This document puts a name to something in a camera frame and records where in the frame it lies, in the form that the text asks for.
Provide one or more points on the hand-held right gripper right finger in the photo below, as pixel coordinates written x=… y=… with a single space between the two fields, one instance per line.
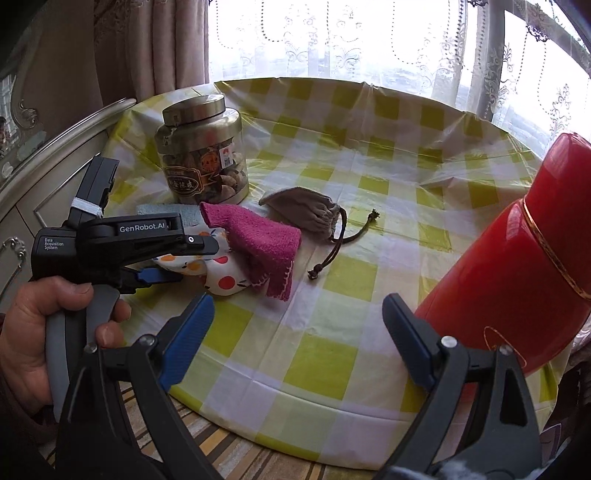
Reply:
x=411 y=332

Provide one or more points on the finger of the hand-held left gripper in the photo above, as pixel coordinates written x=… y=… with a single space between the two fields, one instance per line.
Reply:
x=184 y=244
x=159 y=277

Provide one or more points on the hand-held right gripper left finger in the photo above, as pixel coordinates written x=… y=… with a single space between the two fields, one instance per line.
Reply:
x=189 y=332

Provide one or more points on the white cloth with orange dots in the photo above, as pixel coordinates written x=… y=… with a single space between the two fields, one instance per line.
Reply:
x=226 y=277

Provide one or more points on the magenta towel cloth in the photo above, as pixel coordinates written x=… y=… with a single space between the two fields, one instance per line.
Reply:
x=263 y=240

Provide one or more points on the person's left forearm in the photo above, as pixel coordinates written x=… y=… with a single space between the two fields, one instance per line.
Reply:
x=23 y=438

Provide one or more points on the person's left hand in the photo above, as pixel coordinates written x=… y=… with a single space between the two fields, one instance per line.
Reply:
x=23 y=332

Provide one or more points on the grey-blue cloth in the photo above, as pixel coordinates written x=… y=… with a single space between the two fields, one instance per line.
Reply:
x=189 y=214

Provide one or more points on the white ornate cabinet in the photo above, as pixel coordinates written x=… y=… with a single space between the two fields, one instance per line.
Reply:
x=27 y=184

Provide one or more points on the yellow-green checked tablecloth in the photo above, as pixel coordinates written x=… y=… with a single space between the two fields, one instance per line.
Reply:
x=323 y=323

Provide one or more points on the clear jar with metal lid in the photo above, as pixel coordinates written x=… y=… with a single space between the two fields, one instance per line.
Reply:
x=203 y=152

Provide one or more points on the red thermos flask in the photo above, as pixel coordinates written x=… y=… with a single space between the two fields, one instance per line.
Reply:
x=508 y=258

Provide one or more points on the mauve drape curtain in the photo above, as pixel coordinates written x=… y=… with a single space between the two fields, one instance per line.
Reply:
x=175 y=46

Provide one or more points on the sheer embroidered lace curtain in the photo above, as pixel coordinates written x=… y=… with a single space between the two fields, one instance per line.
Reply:
x=369 y=41

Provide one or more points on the dark window frame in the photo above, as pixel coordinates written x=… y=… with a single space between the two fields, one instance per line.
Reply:
x=488 y=50

